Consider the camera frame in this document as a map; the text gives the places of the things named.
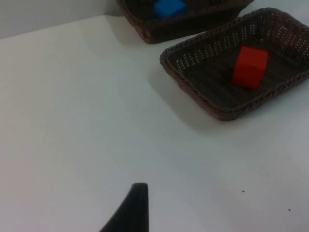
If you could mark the dark brown wicker basket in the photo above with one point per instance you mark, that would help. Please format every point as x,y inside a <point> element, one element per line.
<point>207,79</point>
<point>169,29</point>

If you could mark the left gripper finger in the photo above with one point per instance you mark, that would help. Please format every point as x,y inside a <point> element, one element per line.
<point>135,212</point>

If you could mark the red cube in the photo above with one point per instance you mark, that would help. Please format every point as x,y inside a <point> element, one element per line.
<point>249,68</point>

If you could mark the blue cube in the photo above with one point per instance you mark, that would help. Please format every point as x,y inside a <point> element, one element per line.
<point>169,9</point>

